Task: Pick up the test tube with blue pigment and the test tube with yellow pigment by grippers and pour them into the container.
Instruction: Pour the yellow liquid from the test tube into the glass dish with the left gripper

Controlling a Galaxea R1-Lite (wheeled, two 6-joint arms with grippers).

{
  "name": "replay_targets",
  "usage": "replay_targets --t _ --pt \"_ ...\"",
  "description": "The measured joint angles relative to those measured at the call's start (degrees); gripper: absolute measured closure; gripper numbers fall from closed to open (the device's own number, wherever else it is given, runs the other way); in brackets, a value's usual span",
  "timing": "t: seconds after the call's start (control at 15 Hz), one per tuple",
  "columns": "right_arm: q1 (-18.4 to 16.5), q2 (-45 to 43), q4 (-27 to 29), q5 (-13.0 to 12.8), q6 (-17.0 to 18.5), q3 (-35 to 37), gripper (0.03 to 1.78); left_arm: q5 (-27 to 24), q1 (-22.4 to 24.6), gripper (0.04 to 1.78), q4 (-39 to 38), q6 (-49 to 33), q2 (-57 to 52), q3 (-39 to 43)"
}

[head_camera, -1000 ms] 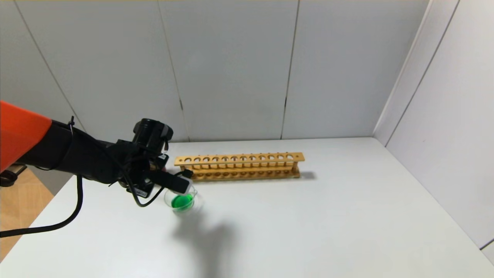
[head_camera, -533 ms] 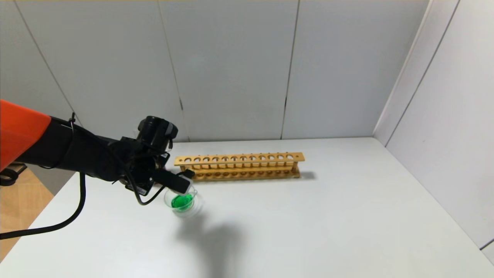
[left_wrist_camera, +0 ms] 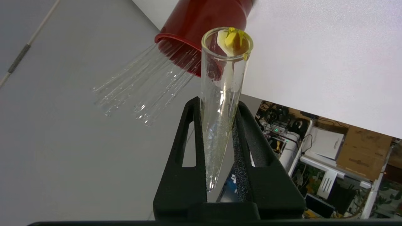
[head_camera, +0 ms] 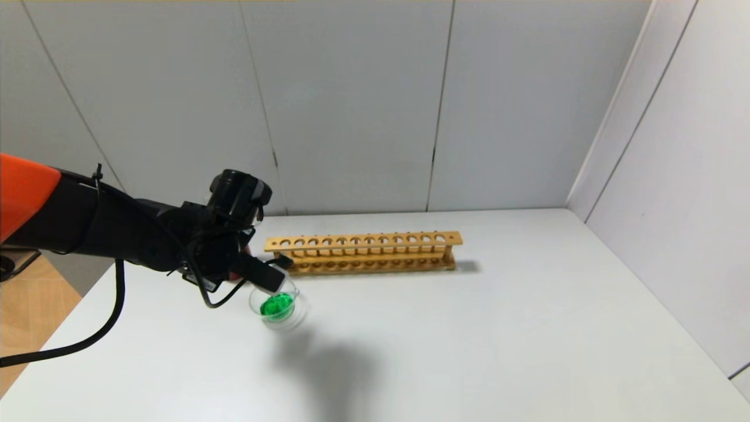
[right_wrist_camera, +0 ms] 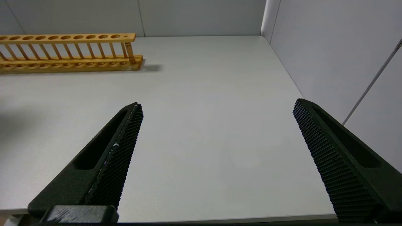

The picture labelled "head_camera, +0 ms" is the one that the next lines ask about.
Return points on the dark red cup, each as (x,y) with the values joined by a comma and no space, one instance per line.
(236,275)

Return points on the wooden test tube rack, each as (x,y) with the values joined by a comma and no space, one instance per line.
(363,241)

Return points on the clear glass dish with spout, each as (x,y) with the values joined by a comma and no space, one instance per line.
(296,308)

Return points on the black metal frame object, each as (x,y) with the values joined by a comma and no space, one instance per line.
(14,261)

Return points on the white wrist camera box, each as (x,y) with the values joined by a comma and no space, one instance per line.
(263,276)

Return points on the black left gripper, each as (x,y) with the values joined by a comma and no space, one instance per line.
(217,255)

